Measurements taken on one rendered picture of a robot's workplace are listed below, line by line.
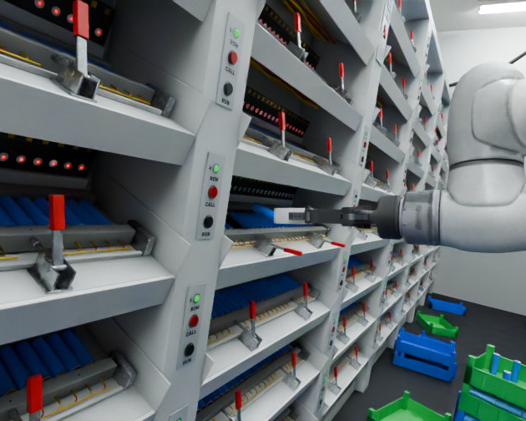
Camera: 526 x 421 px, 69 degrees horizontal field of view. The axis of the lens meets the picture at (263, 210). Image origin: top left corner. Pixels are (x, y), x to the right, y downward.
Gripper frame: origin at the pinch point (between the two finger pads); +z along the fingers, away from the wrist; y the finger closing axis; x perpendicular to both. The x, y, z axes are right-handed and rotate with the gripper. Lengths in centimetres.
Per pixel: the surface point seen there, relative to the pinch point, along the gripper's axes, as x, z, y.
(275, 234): 4.0, 7.5, -6.8
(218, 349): 24.9, 10.6, 9.4
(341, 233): 4.8, 3.3, -41.2
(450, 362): 76, -19, -160
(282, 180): -7.1, 2.5, -0.2
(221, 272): 9.2, 4.3, 17.6
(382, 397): 82, 6, -115
